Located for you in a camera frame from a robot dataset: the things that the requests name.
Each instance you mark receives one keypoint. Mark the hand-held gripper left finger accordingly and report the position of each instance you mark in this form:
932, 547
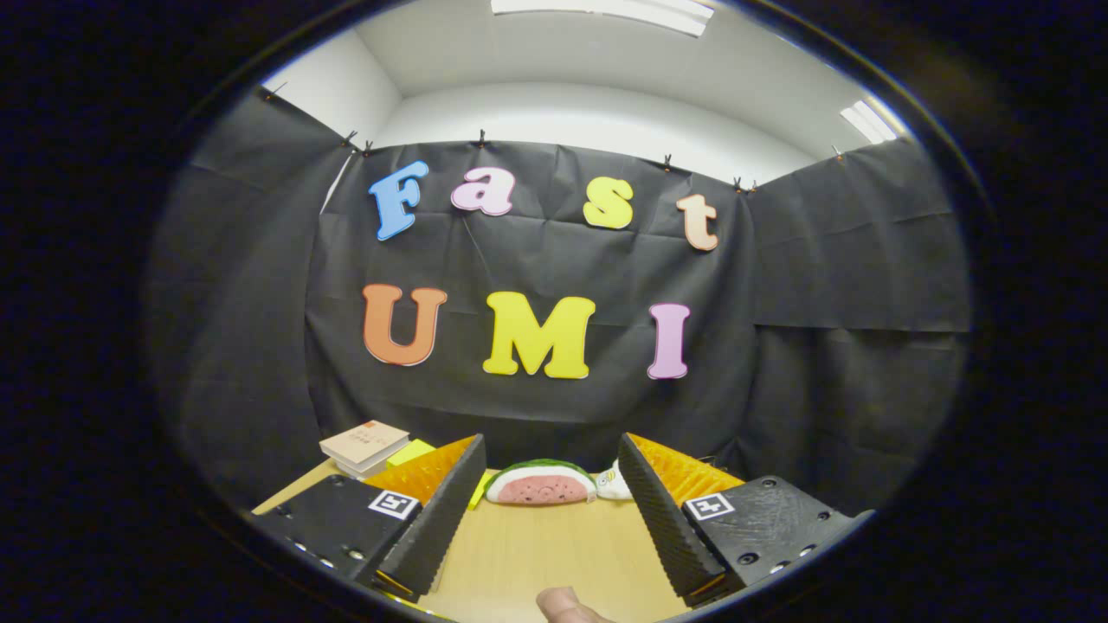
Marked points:
437, 536

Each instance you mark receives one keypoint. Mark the yellow book red circle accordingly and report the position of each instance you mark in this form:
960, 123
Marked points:
411, 452

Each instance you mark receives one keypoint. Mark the beige book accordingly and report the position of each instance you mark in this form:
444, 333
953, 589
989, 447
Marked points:
363, 441

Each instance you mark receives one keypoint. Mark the row of black cloth clips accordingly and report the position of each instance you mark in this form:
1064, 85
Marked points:
479, 138

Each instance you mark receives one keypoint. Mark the white plush toy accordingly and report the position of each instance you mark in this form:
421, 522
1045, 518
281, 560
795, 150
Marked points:
613, 483

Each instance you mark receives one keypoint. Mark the watermelon slice plush toy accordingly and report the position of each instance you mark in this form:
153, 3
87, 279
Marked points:
541, 486

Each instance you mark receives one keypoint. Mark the long ceiling light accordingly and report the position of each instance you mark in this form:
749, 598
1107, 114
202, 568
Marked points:
606, 10

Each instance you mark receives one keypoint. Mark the small ceiling light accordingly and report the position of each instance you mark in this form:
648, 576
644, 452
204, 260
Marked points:
868, 121

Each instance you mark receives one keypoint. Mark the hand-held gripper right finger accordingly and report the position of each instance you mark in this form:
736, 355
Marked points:
666, 528

